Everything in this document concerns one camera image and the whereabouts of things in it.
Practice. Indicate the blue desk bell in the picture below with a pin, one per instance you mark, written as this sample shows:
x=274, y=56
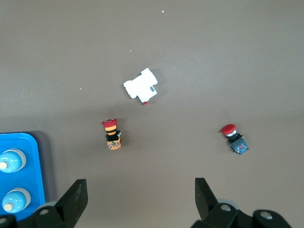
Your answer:
x=12, y=160
x=16, y=200

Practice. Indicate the white circuit breaker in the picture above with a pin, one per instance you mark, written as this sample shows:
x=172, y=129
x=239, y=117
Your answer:
x=140, y=86

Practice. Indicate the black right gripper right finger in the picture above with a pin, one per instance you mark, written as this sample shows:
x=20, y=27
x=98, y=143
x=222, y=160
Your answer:
x=211, y=209

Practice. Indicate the emergency stop button orange base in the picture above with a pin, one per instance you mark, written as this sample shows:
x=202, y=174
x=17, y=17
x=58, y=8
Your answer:
x=112, y=135

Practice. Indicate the red pushbutton switch blue base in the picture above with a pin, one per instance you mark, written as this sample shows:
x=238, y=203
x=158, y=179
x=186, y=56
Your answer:
x=234, y=140

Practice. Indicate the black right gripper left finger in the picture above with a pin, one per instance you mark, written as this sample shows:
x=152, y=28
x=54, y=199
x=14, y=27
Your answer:
x=69, y=206

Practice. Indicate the blue plastic tray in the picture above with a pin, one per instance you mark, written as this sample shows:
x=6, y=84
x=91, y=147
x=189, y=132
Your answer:
x=35, y=166

